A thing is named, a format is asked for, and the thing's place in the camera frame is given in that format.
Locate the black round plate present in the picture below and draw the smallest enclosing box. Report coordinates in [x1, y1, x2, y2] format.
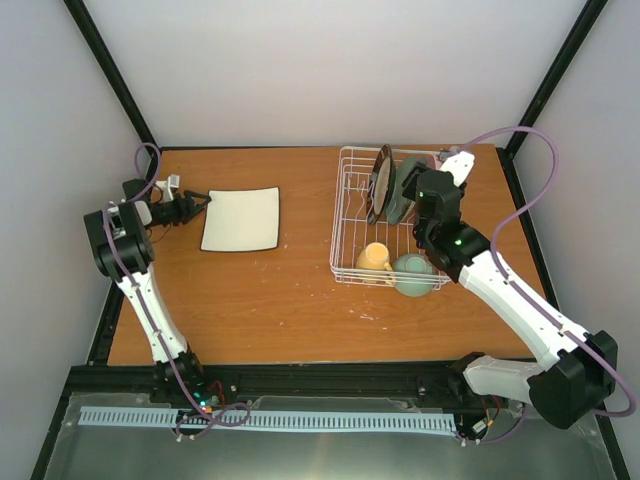
[366, 144, 396, 225]

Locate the green ceramic bowl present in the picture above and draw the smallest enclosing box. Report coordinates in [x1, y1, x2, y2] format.
[392, 253, 435, 297]

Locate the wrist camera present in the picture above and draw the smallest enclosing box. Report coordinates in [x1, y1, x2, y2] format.
[438, 147, 475, 187]
[155, 174, 180, 202]

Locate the black frame post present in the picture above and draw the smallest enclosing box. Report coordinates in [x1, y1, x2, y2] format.
[503, 0, 610, 157]
[63, 0, 156, 145]

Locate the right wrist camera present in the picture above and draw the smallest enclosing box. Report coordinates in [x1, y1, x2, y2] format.
[438, 147, 475, 187]

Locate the teal flower plate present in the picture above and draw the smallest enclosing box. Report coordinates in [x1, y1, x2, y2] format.
[385, 156, 425, 225]

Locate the white square plate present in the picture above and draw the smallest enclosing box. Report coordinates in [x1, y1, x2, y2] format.
[201, 187, 280, 253]

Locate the pink round plate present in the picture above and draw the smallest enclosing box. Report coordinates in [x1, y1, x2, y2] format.
[425, 154, 442, 170]

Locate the light blue cable duct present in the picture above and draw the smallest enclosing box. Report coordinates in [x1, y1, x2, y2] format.
[77, 406, 456, 436]

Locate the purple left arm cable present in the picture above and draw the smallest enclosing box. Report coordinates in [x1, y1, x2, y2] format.
[102, 143, 251, 439]

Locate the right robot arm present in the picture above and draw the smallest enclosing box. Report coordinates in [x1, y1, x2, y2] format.
[401, 162, 618, 430]

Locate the white wire dish rack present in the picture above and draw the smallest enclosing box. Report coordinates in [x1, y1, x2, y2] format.
[329, 146, 449, 290]

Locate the metal base plate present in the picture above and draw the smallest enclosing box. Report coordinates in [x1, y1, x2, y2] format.
[41, 394, 628, 479]

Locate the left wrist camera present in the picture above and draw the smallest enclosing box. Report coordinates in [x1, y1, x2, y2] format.
[155, 174, 180, 202]

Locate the yellow ceramic mug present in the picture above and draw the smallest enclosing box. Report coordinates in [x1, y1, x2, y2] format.
[356, 242, 393, 272]

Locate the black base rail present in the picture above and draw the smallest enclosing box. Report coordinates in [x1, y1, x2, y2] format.
[64, 362, 601, 416]

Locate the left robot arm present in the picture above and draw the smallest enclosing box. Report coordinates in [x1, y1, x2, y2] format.
[84, 175, 211, 403]

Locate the left black frame post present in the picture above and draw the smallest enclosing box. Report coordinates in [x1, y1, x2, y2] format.
[63, 0, 156, 145]

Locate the right black frame post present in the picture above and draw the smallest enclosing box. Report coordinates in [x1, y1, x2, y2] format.
[503, 0, 610, 157]

